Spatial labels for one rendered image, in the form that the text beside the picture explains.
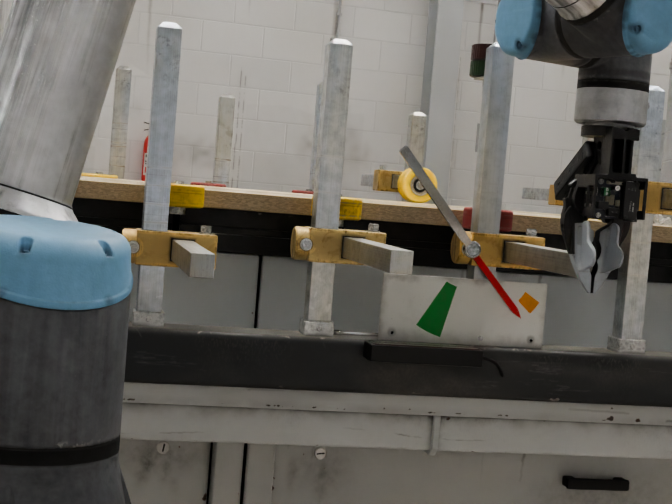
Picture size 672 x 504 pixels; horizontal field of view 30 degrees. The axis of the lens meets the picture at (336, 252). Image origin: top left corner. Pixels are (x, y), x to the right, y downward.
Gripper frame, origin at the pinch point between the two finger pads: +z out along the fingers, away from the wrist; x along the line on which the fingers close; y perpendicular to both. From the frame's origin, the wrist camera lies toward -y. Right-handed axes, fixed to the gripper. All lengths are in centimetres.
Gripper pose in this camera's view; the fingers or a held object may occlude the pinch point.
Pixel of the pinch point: (589, 282)
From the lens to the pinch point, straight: 165.7
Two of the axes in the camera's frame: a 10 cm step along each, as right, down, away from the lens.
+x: 9.8, 0.7, 2.1
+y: 2.0, 0.5, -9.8
